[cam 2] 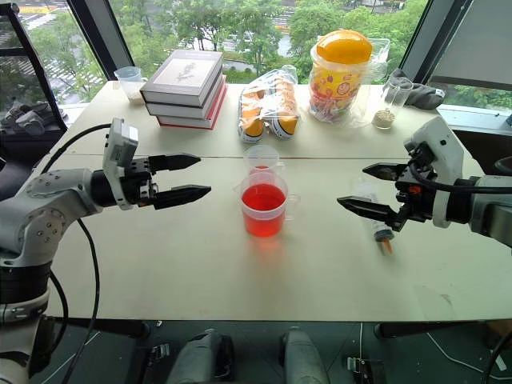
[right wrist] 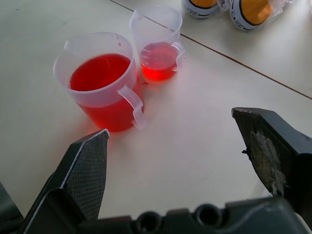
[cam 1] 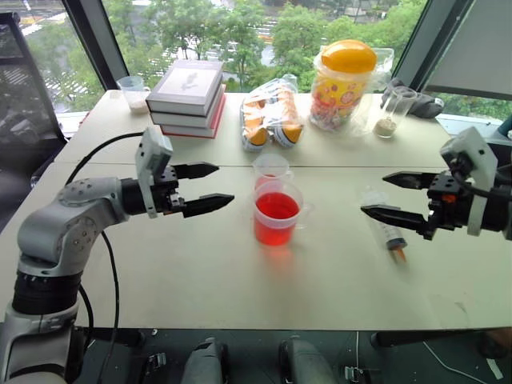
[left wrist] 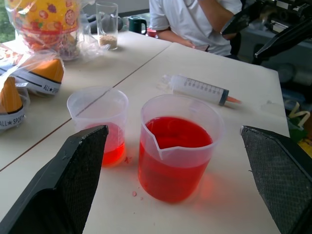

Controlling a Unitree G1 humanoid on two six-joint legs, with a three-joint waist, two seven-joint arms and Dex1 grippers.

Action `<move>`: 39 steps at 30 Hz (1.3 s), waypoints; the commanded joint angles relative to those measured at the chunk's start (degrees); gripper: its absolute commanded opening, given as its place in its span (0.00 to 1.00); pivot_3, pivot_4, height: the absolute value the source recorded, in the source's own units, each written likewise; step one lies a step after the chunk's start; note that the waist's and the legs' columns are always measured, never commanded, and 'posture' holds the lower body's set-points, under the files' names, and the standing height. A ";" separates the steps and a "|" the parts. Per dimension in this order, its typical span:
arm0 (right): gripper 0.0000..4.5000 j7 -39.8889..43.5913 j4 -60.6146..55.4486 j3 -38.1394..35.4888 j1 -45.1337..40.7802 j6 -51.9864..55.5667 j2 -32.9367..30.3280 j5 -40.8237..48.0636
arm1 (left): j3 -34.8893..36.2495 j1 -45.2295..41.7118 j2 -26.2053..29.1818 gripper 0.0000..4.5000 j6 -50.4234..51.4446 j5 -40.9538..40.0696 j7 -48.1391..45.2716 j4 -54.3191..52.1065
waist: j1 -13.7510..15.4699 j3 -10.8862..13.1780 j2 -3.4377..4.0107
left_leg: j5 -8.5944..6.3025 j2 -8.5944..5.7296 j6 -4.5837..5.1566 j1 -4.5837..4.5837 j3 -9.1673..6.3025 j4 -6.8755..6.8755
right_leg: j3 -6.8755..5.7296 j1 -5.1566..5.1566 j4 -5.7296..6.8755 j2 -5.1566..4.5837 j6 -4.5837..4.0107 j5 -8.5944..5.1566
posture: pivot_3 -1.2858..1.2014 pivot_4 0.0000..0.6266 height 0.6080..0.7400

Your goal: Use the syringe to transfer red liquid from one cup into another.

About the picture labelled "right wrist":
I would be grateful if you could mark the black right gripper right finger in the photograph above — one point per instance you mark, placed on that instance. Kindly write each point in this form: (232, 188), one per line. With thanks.
(273, 146)

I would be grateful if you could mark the large beaker with red liquid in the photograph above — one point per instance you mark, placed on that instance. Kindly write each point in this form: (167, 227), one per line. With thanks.
(102, 80)

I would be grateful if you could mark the small beaker with red liquid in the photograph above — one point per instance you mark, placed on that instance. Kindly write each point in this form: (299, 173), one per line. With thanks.
(156, 46)

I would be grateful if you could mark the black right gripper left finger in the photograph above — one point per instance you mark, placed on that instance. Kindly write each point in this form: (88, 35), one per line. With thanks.
(80, 170)

